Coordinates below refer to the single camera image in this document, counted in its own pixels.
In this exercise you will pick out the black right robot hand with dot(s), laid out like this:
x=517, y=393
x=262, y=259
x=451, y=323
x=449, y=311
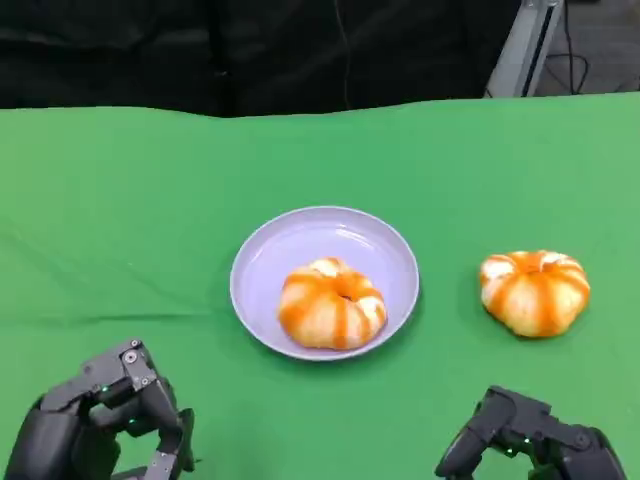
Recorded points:
x=555, y=442

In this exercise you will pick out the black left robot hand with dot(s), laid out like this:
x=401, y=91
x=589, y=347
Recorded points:
x=55, y=435

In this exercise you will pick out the orange and white bread roll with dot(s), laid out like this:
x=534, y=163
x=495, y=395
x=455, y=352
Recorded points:
x=532, y=297
x=320, y=315

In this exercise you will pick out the lilac plate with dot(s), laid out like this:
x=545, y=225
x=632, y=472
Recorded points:
x=280, y=255

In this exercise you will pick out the green table cloth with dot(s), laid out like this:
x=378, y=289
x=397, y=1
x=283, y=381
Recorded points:
x=320, y=160

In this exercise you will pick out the black backdrop curtain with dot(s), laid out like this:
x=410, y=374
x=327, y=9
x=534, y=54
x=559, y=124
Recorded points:
x=175, y=50

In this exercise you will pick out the grey metal frame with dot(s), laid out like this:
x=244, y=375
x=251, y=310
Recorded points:
x=525, y=45

